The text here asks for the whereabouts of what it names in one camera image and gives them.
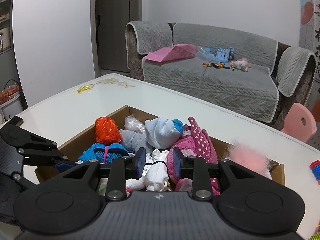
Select orange plastic bag bundle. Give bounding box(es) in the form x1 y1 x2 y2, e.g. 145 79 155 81
95 116 122 145

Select plush toy on sofa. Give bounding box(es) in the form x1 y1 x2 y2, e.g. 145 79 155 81
230 58 251 72

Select magenta dotted knit garment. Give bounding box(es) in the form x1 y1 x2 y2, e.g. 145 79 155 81
167 116 218 192

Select light blue sock bundle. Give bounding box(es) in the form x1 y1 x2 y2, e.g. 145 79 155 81
145 118 183 150

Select grey and white sock bundle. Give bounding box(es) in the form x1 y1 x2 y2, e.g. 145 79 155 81
119 129 154 154

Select grey covered sofa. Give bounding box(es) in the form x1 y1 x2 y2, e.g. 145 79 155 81
125 21 318 130

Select blue toy castle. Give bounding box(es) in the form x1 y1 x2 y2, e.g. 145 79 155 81
204 47 234 63

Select clear plastic bag bundle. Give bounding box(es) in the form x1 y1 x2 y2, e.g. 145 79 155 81
124 114 145 133

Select colourful block toy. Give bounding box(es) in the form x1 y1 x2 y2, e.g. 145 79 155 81
309 160 320 185

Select pink fluffy pompom keychain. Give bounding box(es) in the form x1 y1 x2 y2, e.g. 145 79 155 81
225 142 272 179

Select pink child chair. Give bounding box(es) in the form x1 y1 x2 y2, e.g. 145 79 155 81
281 102 317 143

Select floral decorated cabinet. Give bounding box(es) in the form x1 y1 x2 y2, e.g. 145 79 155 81
299 0 319 57

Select dark wooden door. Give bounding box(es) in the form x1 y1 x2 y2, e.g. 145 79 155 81
95 0 130 73

